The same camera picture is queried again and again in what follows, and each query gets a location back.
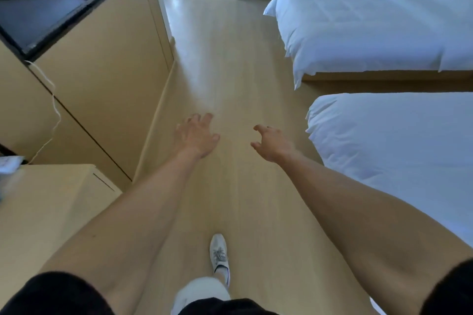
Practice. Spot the person's left forearm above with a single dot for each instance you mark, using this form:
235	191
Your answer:
136	222

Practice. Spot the person's white left shoe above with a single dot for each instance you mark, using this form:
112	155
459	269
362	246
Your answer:
218	252

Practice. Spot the wooden table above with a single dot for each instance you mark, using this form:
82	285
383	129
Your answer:
44	196

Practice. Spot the light denim shorts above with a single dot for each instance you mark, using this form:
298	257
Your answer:
199	290

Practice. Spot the white bed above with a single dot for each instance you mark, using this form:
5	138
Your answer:
362	27
399	148

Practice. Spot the person's right forearm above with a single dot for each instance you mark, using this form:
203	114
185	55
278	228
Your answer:
369	226

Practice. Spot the person's left hand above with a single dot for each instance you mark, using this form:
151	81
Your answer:
197	135

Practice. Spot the black t-shirt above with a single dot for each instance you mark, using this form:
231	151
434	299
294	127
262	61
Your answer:
55	296

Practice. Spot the person's right hand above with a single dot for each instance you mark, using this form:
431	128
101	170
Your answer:
275	146

